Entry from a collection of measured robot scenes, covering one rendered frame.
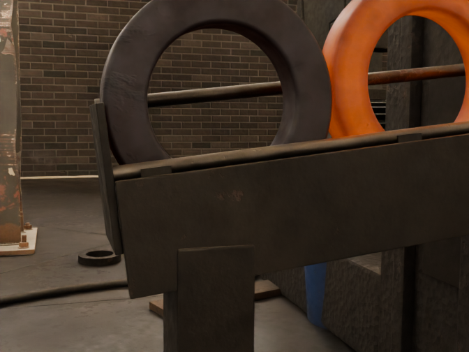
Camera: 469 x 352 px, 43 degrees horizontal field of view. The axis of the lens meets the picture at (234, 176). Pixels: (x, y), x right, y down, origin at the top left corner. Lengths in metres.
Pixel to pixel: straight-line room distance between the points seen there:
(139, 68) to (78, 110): 6.08
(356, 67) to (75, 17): 6.16
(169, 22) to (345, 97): 0.15
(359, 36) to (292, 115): 0.08
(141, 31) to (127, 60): 0.02
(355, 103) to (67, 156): 6.09
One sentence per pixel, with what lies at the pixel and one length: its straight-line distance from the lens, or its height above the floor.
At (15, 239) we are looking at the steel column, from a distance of 3.02.
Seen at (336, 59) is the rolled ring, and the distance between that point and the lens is 0.49.
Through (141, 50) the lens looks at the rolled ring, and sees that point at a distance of 0.45.
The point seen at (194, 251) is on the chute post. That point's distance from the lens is 0.43.
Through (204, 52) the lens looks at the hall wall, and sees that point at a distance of 6.76.
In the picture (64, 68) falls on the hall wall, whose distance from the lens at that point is 6.54.
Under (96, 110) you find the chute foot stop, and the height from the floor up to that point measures 0.63.
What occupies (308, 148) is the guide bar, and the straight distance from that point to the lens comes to 0.46.
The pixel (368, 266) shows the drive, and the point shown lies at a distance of 1.60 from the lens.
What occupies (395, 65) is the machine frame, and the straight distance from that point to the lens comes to 1.39.
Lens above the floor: 0.62
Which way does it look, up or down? 5 degrees down
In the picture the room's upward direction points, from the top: straight up
